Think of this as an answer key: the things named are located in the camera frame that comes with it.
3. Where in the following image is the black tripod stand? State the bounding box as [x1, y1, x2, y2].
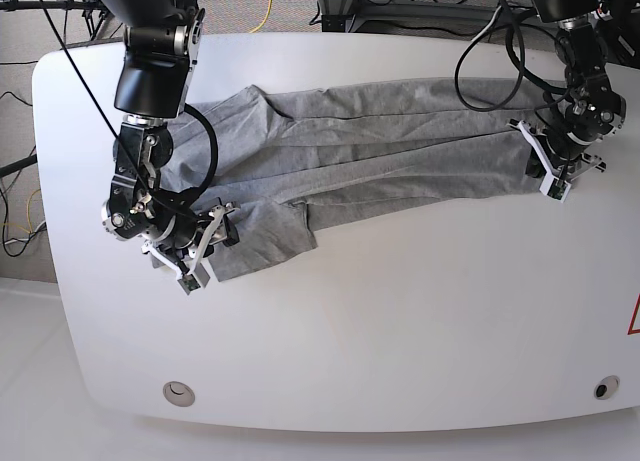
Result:
[1, 0, 108, 12]

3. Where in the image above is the yellow cable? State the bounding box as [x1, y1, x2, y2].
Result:
[249, 0, 281, 35]

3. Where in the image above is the left table grommet hole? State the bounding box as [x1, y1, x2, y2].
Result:
[162, 381, 196, 408]

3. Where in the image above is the red warning triangle sticker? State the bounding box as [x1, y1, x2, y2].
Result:
[627, 296, 640, 335]

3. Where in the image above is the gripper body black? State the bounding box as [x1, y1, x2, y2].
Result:
[530, 124, 607, 181]
[144, 205, 230, 261]

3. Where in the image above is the floor black cables left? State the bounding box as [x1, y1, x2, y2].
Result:
[0, 90, 46, 257]

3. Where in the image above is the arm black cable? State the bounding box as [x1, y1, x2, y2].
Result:
[149, 104, 220, 212]
[453, 5, 571, 113]

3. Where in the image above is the grey T-shirt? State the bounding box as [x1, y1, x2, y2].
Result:
[194, 78, 543, 281]

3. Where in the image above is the right table grommet hole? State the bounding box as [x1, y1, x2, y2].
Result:
[594, 375, 620, 400]

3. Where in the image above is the table grommet hole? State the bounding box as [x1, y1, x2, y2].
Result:
[162, 381, 196, 408]
[594, 375, 620, 400]

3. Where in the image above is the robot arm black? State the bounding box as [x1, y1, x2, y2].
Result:
[101, 0, 218, 262]
[531, 0, 626, 173]

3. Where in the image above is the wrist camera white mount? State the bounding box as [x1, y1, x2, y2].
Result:
[508, 119, 579, 203]
[141, 198, 239, 295]

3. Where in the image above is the grey metal frame base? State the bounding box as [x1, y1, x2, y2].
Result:
[310, 0, 494, 33]

